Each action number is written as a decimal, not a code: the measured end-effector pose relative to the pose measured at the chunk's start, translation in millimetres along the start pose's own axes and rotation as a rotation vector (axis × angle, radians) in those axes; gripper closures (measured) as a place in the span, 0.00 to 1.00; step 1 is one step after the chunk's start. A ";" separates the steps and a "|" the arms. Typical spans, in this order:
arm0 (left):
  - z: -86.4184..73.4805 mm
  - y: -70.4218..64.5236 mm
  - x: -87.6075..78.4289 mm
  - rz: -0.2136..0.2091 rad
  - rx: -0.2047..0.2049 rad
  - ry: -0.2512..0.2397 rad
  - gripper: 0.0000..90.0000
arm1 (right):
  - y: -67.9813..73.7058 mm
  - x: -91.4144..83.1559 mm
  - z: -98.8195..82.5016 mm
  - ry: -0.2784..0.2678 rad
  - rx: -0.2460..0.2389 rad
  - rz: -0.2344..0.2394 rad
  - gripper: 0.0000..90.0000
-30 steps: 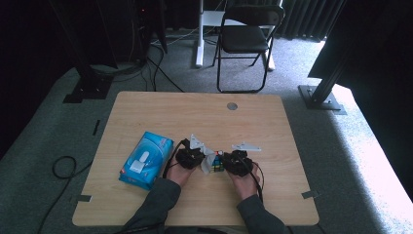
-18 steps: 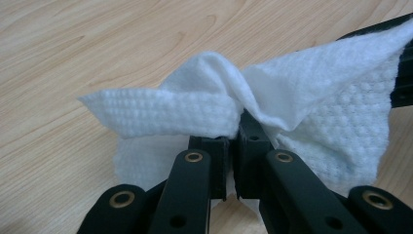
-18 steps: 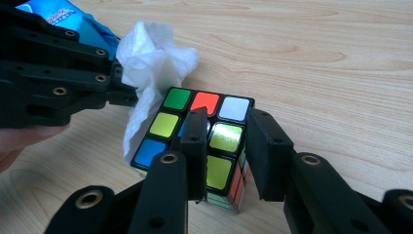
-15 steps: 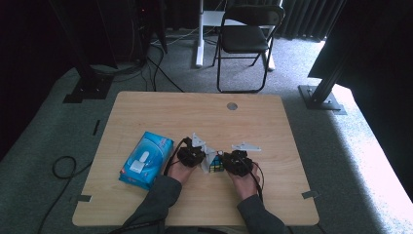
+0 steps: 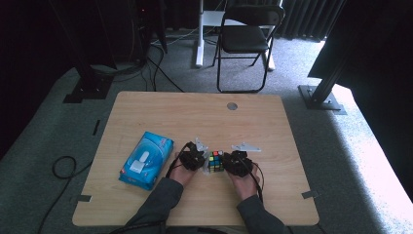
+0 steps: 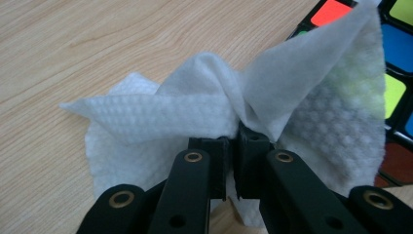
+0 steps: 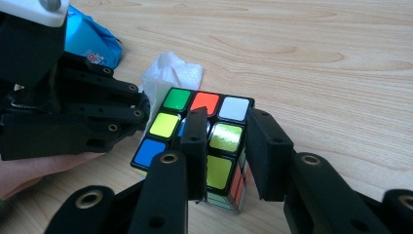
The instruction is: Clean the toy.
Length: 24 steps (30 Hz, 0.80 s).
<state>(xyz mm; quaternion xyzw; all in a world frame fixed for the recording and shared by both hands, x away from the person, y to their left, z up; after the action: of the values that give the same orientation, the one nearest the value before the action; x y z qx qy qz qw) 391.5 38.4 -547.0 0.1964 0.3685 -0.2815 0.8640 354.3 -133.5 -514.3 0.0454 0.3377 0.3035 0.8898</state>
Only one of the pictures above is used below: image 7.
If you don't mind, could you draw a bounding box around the white wet wipe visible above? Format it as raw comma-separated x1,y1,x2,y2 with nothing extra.
140,51,205,110

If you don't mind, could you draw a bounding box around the multicoloured puzzle cube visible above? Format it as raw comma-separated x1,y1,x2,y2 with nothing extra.
130,87,256,216

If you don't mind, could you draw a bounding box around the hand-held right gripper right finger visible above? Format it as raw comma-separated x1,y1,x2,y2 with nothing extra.
244,108,295,203

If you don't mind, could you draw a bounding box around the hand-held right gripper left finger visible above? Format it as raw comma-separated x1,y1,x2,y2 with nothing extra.
179,106,209,203

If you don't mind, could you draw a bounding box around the blue wet wipes pack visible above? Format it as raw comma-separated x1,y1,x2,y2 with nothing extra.
63,4,124,70

